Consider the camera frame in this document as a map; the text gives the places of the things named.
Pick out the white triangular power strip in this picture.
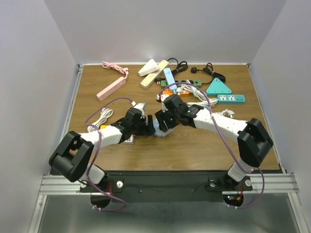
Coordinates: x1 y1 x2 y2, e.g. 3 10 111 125
138 59 159 77

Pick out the black cable with plug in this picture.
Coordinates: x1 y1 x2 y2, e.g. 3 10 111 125
191 62 226 83

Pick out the teal long power strip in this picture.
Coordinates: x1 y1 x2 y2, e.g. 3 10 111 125
217 94 246 104

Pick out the pink coiled cable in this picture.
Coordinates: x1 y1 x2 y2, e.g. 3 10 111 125
102 61 129 75

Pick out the teal triangular power strip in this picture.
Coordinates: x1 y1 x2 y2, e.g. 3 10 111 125
206 78 232 96

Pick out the small black two-pin plug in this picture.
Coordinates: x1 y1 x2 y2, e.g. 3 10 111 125
155 78 163 84

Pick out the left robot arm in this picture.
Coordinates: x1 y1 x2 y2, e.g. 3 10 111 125
49 107 155 182

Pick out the dark green power strip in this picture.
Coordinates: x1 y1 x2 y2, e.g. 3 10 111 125
160 79 203 88

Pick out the round light blue socket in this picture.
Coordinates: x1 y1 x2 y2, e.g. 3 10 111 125
153 119 173 137

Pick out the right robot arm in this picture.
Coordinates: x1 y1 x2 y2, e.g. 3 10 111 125
155 94 274 189

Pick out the pink power strip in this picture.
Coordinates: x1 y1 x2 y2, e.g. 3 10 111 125
96 77 126 101

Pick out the black coiled cable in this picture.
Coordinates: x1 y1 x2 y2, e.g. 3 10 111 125
167 57 189 73

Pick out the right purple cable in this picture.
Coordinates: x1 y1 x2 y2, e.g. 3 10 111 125
157 82 265 210

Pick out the orange power strip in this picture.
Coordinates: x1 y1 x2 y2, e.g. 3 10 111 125
162 87 190 97

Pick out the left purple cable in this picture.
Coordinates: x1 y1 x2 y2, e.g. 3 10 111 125
84 97 137 212

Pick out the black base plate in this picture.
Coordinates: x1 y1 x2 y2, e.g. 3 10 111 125
80 170 253 203

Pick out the white usb power strip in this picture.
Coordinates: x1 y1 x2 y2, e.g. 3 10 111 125
122 135 134 145

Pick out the beige wooden power strip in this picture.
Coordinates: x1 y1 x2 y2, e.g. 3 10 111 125
140 60 169 89

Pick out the white coiled cable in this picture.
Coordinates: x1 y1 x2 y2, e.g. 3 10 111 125
181 83 236 119

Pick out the light blue power strip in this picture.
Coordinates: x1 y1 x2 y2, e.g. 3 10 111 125
163 68 177 94

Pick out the purple cable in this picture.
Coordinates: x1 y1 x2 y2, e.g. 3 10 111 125
84 97 137 212
157 82 265 210

